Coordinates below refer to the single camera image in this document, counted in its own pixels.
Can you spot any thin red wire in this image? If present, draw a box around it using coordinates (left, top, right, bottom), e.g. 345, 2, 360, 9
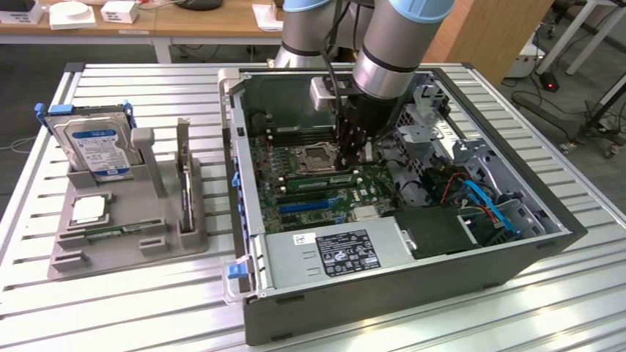
439, 172, 465, 205

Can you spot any white control box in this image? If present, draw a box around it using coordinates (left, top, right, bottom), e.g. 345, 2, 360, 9
503, 32, 547, 80

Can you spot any white table frame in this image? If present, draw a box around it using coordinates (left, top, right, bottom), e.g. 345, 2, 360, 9
535, 0, 626, 76

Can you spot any graphics card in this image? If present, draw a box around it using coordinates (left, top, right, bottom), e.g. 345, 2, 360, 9
173, 117, 196, 234

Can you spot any CPU socket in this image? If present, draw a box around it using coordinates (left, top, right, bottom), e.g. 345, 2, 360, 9
286, 141, 338, 175

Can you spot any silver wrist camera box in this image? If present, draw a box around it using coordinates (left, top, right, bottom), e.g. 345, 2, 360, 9
306, 76, 344, 111

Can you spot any black PC case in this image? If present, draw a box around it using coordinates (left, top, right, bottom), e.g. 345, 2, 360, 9
217, 62, 588, 348

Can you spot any white box with round lid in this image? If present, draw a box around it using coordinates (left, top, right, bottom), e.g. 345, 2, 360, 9
47, 0, 98, 30

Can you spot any black RAM slot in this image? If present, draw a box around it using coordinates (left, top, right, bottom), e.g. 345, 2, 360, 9
270, 126, 337, 137
272, 136, 337, 147
272, 133, 337, 144
272, 130, 337, 141

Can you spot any silver drive cage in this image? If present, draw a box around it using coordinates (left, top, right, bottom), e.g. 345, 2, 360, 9
389, 83, 469, 177

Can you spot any wooden cabinet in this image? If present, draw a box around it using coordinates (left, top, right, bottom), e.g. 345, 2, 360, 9
423, 0, 556, 87

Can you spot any small white cardboard box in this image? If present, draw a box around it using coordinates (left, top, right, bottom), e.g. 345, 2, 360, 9
100, 0, 141, 25

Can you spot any green RAM stick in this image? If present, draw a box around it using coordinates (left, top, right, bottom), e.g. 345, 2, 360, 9
85, 219, 165, 241
284, 173, 356, 194

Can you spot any black camera cable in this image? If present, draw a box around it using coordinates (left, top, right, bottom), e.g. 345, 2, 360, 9
321, 0, 352, 111

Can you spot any black expansion slot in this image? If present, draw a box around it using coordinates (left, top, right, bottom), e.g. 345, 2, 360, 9
276, 192, 326, 206

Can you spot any silver CPU chip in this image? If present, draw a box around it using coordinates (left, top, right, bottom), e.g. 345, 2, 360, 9
68, 196, 112, 227

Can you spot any white paper stack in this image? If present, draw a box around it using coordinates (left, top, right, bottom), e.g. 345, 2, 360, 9
250, 2, 285, 32

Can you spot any silver disk bay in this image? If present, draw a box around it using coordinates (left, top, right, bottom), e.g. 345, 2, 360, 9
452, 139, 563, 245

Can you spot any wooden desk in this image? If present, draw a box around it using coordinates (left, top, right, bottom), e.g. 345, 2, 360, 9
0, 0, 435, 65

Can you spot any black computer mouse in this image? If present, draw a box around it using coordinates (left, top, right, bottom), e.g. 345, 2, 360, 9
173, 0, 225, 11

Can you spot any white box with black top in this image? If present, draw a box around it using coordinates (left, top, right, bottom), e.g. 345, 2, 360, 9
0, 0, 45, 25

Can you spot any green motherboard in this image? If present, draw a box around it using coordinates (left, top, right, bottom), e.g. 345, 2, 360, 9
246, 124, 407, 235

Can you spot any black adapter with red light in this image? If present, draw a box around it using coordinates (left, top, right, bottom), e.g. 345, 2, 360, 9
536, 72, 561, 92

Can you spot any silver chipset heatsink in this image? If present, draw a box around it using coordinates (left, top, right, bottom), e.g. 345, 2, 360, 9
350, 206, 383, 221

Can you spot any grey parts rack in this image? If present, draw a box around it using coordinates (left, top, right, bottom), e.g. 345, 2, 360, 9
45, 117, 210, 283

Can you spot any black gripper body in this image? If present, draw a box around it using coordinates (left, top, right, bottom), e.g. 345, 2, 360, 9
341, 95, 392, 140

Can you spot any blue flat wire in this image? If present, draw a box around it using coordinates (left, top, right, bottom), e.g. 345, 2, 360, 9
461, 177, 519, 235

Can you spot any blue expansion slot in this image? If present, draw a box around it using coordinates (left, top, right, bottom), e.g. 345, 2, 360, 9
277, 199, 329, 216

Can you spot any hard disk in blue carrier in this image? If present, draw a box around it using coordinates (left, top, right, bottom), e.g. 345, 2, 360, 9
33, 98, 142, 183

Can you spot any black wheeled stand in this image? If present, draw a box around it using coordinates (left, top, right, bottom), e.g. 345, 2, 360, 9
559, 73, 626, 159

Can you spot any silver power supply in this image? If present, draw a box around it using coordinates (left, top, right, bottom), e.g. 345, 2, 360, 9
253, 221, 416, 290

